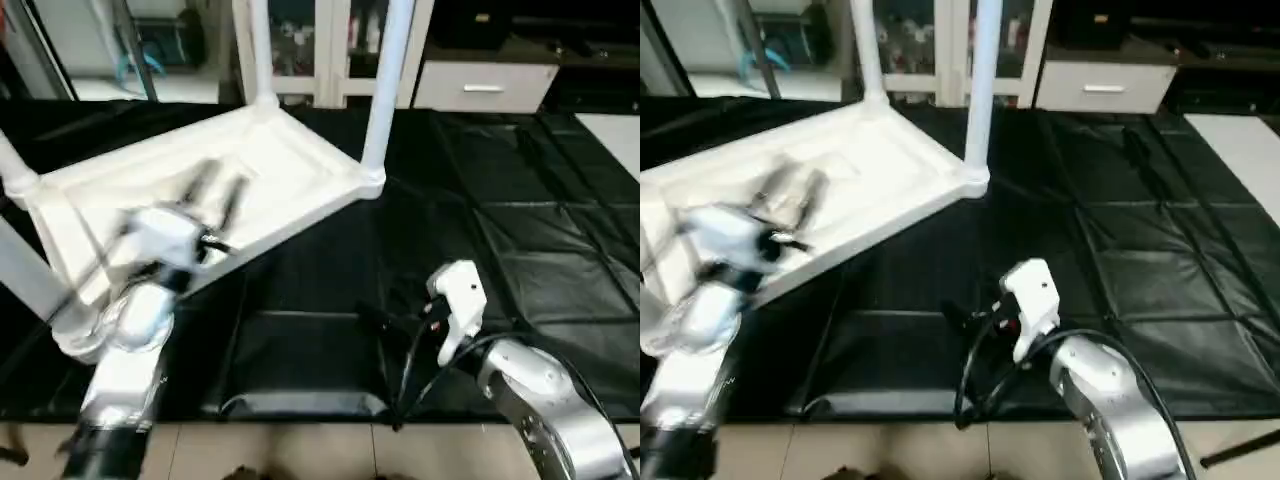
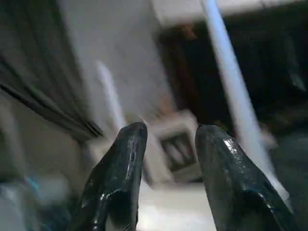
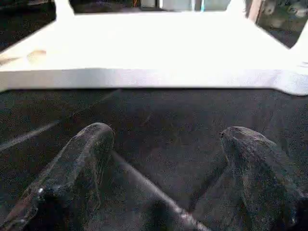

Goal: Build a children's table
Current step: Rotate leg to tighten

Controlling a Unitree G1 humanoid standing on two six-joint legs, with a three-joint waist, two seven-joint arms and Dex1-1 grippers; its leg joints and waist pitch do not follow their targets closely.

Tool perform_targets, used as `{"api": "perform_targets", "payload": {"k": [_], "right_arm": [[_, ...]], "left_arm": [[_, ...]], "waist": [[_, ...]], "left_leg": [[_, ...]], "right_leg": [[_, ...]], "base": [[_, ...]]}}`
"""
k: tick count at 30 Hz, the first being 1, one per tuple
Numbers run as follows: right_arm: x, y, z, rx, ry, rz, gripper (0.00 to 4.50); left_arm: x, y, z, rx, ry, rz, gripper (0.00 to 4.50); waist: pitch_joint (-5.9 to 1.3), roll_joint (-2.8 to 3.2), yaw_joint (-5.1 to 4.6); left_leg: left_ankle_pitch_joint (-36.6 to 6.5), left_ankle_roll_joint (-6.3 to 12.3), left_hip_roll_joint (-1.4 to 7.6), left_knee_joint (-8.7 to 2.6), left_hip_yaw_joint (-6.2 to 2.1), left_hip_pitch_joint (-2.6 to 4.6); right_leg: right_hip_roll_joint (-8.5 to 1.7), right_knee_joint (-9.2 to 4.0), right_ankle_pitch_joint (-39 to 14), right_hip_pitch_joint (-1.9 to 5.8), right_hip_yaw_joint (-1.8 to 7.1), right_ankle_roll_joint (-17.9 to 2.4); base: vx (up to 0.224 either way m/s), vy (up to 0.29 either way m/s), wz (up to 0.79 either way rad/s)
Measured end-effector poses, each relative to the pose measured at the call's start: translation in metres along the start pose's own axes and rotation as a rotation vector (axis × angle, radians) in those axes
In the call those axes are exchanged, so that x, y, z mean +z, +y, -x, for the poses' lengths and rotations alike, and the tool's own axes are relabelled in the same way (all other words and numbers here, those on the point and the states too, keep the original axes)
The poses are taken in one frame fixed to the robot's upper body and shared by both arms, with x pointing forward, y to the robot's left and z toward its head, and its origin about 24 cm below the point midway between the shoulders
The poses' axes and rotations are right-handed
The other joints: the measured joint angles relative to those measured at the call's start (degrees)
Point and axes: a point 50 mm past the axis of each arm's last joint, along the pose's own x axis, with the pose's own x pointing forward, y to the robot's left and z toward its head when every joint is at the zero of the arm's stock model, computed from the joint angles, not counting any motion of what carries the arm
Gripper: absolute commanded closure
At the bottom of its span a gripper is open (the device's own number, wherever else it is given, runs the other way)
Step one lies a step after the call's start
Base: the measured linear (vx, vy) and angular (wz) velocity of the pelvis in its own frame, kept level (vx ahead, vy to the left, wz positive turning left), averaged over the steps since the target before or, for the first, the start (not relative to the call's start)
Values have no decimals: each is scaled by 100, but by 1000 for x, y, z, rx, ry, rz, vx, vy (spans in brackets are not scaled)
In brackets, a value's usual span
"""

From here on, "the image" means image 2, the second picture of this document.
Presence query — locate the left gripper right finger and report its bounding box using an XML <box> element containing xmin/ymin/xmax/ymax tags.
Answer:
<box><xmin>194</xmin><ymin>124</ymin><xmax>300</xmax><ymax>231</ymax></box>

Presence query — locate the white plastic table leg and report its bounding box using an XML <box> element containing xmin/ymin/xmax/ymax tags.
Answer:
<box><xmin>95</xmin><ymin>60</ymin><xmax>133</xmax><ymax>140</ymax></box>
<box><xmin>200</xmin><ymin>0</ymin><xmax>292</xmax><ymax>212</ymax></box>

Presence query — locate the grey fabric curtain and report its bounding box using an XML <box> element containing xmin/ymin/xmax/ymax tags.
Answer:
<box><xmin>0</xmin><ymin>0</ymin><xmax>104</xmax><ymax>142</ymax></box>

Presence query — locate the white glass door cabinet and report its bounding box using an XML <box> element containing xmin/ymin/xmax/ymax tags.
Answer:
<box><xmin>89</xmin><ymin>110</ymin><xmax>205</xmax><ymax>186</ymax></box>

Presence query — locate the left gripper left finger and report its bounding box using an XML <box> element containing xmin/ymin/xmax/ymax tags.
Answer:
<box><xmin>67</xmin><ymin>122</ymin><xmax>149</xmax><ymax>231</ymax></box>

